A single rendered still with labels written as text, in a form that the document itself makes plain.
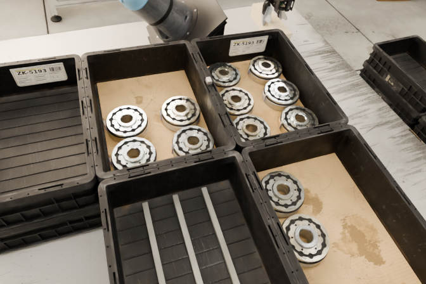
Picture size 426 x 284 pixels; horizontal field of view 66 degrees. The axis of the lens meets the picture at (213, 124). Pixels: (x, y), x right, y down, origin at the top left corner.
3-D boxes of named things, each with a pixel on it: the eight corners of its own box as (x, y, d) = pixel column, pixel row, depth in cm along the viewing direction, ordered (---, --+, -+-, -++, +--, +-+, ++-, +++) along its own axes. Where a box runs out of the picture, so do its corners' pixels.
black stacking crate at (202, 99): (90, 85, 96) (81, 54, 87) (187, 71, 104) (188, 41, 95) (107, 206, 73) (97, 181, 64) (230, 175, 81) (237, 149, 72)
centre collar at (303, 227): (289, 229, 68) (290, 228, 67) (309, 222, 69) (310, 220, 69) (301, 252, 65) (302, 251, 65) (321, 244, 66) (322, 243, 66)
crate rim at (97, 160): (82, 59, 88) (80, 52, 86) (188, 45, 96) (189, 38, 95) (98, 186, 65) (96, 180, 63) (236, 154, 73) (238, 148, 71)
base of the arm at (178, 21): (155, 28, 122) (135, 13, 114) (183, -2, 118) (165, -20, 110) (168, 51, 113) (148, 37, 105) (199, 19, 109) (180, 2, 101)
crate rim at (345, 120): (188, 45, 96) (189, 38, 95) (278, 33, 104) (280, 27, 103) (237, 154, 73) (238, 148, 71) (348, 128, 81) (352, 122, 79)
